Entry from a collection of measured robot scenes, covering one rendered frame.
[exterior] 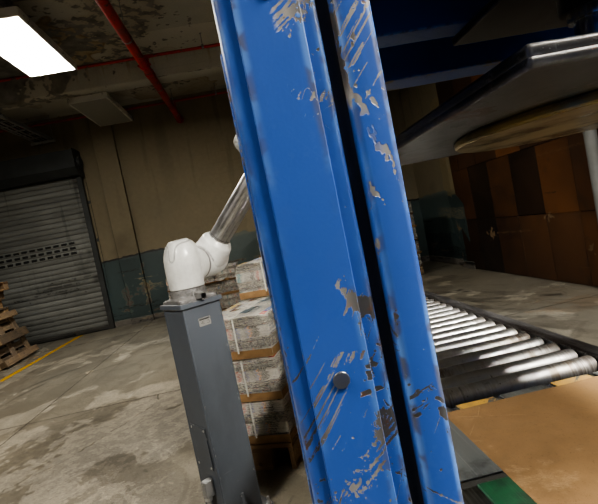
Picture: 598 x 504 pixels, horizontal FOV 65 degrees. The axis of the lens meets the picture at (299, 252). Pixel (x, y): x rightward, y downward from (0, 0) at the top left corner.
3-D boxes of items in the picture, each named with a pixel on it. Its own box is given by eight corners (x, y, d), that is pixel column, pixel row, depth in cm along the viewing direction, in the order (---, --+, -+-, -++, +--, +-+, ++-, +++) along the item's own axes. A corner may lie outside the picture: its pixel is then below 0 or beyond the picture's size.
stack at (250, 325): (230, 472, 252) (198, 322, 248) (291, 389, 364) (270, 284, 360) (297, 469, 241) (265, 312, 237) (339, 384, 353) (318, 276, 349)
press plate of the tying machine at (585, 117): (357, 181, 86) (354, 165, 86) (630, 127, 91) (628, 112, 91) (533, 86, 31) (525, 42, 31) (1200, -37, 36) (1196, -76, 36)
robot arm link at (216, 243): (175, 266, 222) (200, 260, 242) (200, 287, 218) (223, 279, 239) (255, 123, 199) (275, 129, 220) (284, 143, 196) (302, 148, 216)
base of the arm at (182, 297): (185, 305, 193) (182, 292, 193) (162, 305, 210) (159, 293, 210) (222, 294, 205) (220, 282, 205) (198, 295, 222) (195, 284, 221)
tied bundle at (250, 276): (239, 301, 301) (232, 266, 300) (255, 292, 330) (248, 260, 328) (295, 292, 291) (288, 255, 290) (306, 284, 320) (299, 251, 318)
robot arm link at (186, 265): (161, 293, 204) (150, 244, 203) (185, 285, 221) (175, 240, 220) (192, 288, 198) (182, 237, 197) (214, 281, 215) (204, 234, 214)
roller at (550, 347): (385, 397, 120) (382, 379, 120) (556, 357, 124) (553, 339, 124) (391, 404, 115) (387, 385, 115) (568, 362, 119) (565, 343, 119)
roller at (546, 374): (401, 417, 107) (397, 396, 107) (591, 371, 111) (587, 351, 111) (408, 426, 102) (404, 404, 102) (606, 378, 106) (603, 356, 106)
